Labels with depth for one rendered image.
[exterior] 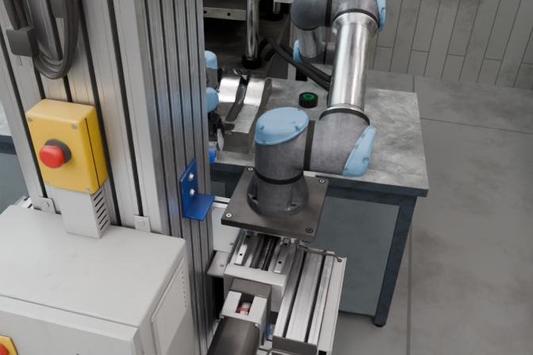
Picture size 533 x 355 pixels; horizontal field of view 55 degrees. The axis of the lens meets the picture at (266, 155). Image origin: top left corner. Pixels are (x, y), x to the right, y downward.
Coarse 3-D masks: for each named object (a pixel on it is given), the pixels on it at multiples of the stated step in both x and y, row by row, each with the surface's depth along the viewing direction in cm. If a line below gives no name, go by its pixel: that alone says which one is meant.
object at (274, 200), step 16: (256, 176) 120; (304, 176) 123; (256, 192) 122; (272, 192) 118; (288, 192) 118; (304, 192) 121; (256, 208) 121; (272, 208) 119; (288, 208) 119; (304, 208) 123
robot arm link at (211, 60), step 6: (210, 54) 157; (210, 60) 155; (216, 60) 157; (210, 66) 156; (216, 66) 158; (210, 72) 157; (216, 72) 159; (210, 78) 158; (216, 78) 160; (210, 84) 159; (216, 84) 161
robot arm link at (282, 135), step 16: (272, 112) 116; (288, 112) 115; (304, 112) 114; (256, 128) 113; (272, 128) 110; (288, 128) 109; (304, 128) 111; (256, 144) 115; (272, 144) 111; (288, 144) 111; (304, 144) 111; (256, 160) 117; (272, 160) 113; (288, 160) 112; (304, 160) 112; (272, 176) 116; (288, 176) 116
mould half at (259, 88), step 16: (224, 80) 203; (256, 80) 203; (224, 96) 199; (256, 96) 198; (224, 112) 191; (240, 112) 191; (256, 112) 192; (240, 128) 181; (224, 144) 183; (240, 144) 182
